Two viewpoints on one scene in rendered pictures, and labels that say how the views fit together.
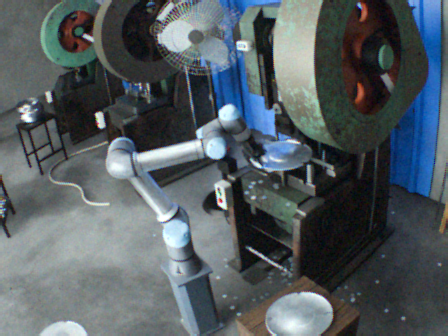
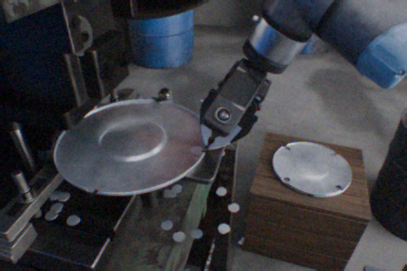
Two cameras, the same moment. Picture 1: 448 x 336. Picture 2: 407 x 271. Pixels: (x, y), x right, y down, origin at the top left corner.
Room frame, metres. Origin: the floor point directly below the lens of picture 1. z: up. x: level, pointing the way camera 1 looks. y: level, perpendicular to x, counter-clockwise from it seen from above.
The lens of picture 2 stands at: (1.95, 0.17, 1.14)
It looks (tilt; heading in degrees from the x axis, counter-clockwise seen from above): 36 degrees down; 230
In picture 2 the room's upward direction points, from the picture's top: straight up
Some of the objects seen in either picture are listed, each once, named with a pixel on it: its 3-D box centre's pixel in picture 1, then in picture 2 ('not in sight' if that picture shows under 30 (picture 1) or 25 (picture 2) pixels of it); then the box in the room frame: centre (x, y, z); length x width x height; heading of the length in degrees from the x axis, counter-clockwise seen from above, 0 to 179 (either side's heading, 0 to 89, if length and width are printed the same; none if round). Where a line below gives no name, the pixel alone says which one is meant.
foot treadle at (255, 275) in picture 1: (286, 257); not in sight; (1.74, -0.28, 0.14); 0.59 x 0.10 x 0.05; 125
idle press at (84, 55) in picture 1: (95, 58); not in sight; (4.85, 1.38, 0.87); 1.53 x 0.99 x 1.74; 128
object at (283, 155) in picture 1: (282, 154); (133, 138); (1.74, -0.28, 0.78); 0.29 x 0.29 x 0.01
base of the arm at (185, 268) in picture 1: (183, 259); not in sight; (1.42, 0.24, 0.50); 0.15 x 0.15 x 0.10
